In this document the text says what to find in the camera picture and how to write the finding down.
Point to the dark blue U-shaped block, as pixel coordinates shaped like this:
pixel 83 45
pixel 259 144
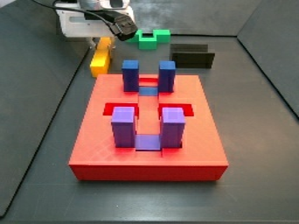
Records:
pixel 148 86

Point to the black U-shaped block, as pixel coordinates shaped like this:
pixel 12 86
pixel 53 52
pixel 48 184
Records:
pixel 191 55

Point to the red peg board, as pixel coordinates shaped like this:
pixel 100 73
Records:
pixel 97 160

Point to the yellow long block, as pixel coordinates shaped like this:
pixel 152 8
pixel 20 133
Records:
pixel 101 57

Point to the purple U-shaped block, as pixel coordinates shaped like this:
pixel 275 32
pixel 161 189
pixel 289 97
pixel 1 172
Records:
pixel 168 138

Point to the green zigzag block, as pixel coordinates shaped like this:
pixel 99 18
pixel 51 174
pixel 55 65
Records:
pixel 148 42

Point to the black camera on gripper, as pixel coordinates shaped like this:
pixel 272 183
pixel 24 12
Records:
pixel 117 22

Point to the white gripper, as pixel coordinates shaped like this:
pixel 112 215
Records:
pixel 75 26

